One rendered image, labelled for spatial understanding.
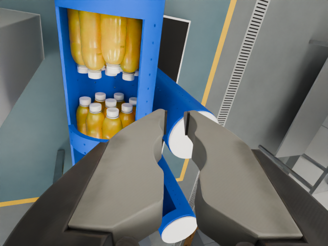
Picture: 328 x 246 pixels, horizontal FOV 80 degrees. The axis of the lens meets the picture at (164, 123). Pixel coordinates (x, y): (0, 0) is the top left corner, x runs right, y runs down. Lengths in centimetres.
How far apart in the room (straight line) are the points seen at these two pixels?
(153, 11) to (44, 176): 207
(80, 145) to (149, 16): 42
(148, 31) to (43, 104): 150
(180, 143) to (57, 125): 131
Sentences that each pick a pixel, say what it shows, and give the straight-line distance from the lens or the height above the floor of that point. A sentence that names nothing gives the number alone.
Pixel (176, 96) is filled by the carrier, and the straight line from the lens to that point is 107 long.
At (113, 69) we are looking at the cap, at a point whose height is 116.
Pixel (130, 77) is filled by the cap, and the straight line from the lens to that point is 66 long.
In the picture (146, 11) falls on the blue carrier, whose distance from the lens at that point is 54.
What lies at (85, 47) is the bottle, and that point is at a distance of 62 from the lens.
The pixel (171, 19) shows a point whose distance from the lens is 171.
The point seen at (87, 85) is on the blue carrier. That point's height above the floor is 98.
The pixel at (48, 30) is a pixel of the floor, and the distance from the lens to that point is 176.
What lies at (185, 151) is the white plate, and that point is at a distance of 102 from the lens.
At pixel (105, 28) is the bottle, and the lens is 57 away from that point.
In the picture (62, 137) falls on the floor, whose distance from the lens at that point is 208.
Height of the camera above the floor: 174
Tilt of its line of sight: 53 degrees down
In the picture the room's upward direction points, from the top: 145 degrees clockwise
